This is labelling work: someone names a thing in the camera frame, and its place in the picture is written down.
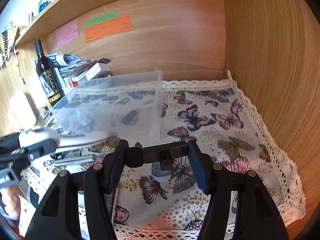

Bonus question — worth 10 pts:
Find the silver metal clip tool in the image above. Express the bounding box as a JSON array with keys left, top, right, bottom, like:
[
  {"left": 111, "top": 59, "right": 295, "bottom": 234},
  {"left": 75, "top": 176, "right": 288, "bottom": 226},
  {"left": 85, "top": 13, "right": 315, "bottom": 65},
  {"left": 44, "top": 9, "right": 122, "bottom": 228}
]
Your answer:
[{"left": 53, "top": 149, "right": 94, "bottom": 166}]

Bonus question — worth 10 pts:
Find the dark wine bottle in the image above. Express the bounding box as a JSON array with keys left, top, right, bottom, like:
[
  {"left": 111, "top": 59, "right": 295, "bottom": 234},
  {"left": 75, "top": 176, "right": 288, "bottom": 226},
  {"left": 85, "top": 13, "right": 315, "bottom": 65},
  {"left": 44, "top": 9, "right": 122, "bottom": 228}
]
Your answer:
[{"left": 34, "top": 40, "right": 65, "bottom": 107}]

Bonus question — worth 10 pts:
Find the butterfly lace tablecloth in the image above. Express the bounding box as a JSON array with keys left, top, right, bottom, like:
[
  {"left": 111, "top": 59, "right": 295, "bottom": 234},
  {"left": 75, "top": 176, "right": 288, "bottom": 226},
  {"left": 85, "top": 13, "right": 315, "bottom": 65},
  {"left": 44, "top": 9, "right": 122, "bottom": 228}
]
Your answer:
[{"left": 24, "top": 72, "right": 306, "bottom": 239}]

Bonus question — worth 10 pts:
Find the stack of papers and books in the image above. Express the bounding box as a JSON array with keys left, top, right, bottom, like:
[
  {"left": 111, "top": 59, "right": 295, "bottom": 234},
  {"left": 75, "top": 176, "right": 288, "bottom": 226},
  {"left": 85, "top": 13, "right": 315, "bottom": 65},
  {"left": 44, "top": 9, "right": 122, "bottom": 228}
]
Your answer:
[{"left": 47, "top": 53, "right": 111, "bottom": 89}]

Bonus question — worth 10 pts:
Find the clear plastic storage box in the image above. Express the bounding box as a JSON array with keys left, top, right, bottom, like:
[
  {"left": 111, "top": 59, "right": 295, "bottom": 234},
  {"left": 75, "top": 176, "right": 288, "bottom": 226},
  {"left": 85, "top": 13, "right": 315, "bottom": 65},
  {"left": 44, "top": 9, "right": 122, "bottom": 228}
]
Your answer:
[{"left": 52, "top": 70, "right": 163, "bottom": 140}]

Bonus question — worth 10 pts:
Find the pink sticky note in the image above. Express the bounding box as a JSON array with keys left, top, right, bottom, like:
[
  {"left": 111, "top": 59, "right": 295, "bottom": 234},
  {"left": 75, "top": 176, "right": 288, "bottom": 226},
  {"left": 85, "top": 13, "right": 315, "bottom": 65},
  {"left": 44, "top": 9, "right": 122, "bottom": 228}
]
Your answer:
[{"left": 55, "top": 20, "right": 79, "bottom": 47}]

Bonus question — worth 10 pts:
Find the green sticky note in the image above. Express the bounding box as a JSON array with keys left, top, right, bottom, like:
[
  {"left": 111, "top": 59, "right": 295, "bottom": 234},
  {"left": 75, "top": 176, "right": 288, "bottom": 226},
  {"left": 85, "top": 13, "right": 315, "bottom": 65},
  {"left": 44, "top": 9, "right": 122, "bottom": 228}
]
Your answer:
[{"left": 85, "top": 11, "right": 118, "bottom": 28}]

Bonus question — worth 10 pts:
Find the orange sticky note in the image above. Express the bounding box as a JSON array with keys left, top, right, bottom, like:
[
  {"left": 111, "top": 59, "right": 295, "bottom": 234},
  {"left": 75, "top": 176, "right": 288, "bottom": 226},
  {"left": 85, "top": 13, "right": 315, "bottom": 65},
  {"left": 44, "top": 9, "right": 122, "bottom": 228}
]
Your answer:
[{"left": 84, "top": 14, "right": 133, "bottom": 42}]

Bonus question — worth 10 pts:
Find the dark bead necklace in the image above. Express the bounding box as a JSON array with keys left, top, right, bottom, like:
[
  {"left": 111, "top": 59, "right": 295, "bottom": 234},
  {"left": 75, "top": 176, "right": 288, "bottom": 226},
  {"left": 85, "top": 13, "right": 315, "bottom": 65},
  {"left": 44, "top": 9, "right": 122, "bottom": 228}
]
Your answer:
[{"left": 1, "top": 29, "right": 11, "bottom": 62}]

